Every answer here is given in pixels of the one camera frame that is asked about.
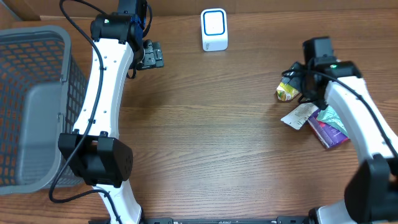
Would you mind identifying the grey plastic shopping basket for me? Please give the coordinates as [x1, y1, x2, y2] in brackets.
[1, 26, 88, 195]

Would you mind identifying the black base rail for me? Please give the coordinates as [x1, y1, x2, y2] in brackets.
[88, 217, 366, 224]

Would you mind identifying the purple sanitary pad pack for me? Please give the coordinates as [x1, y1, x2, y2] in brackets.
[307, 109, 349, 149]

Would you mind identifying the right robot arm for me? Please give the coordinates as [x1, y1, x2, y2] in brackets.
[282, 37, 397, 223]

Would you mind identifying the white barcode scanner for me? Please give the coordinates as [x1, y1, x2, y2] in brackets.
[200, 8, 228, 52]

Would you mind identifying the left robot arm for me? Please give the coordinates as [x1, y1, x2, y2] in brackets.
[49, 1, 164, 223]

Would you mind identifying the teal wet wipes pack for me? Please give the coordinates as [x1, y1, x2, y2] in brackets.
[317, 106, 348, 137]

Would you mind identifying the white tube with gold cap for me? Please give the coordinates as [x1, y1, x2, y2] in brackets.
[280, 103, 318, 130]

